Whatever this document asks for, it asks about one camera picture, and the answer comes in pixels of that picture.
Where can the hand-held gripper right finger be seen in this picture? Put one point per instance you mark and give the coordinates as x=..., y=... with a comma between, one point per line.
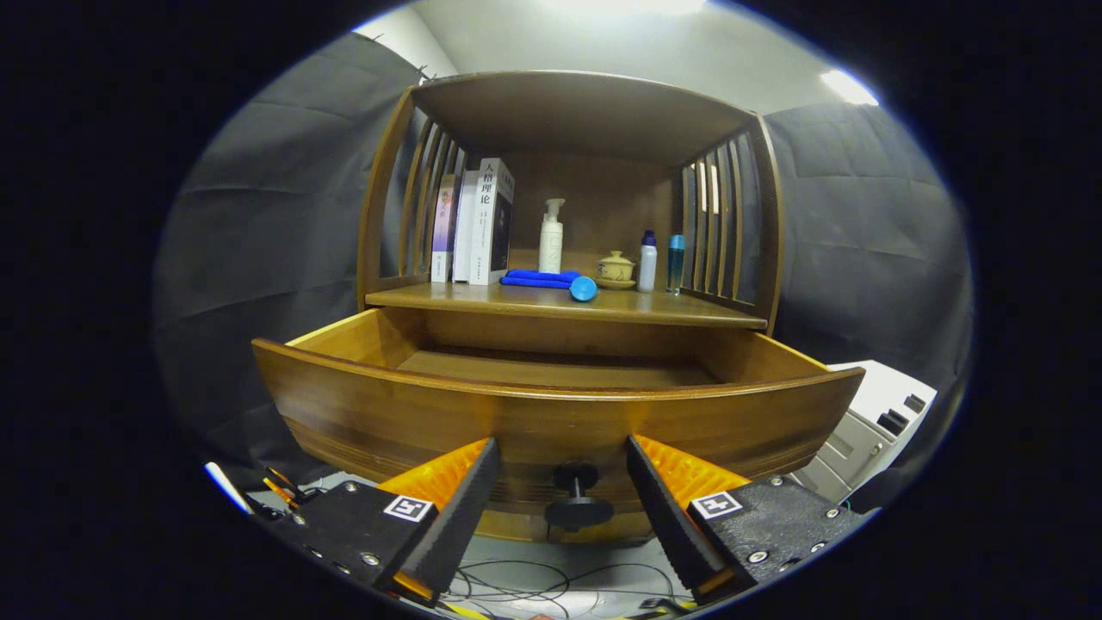
x=676, y=517

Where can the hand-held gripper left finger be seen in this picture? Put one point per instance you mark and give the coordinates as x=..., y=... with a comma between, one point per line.
x=452, y=517

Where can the wooden drawer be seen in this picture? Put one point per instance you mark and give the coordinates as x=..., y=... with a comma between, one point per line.
x=387, y=413

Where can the blue and white tube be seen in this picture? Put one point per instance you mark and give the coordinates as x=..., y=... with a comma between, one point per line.
x=584, y=289

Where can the wooden countertop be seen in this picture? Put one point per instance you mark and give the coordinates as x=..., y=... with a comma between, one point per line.
x=516, y=301

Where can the wooden cabinet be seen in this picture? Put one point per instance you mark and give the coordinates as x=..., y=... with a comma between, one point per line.
x=577, y=112

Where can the white appliance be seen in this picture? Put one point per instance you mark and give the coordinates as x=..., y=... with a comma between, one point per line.
x=878, y=405

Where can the ceramic saucer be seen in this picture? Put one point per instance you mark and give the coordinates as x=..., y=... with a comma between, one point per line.
x=613, y=284

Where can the blue folded cloth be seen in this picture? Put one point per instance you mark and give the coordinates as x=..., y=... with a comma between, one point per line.
x=529, y=279

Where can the lidded ceramic tea cup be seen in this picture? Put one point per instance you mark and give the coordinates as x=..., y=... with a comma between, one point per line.
x=616, y=269

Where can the white bottle with dark cap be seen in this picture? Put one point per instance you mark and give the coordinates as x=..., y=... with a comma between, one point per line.
x=646, y=263

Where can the teal bottle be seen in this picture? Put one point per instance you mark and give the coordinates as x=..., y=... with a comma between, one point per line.
x=676, y=258

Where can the purple book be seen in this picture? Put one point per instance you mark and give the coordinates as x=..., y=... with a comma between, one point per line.
x=443, y=228

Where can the thin white book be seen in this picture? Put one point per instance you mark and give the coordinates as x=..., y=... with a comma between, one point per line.
x=465, y=228

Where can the white pump bottle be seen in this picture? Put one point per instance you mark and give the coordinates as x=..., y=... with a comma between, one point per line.
x=551, y=245

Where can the thick white and black book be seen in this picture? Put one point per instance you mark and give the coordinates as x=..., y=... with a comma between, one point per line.
x=489, y=224

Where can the black backdrop cloth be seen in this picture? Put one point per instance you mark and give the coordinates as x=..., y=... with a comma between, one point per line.
x=267, y=241

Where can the long ceiling light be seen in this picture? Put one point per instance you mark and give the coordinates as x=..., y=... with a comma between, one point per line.
x=848, y=86

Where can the large ceiling light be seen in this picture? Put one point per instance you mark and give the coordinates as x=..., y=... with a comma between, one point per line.
x=628, y=5

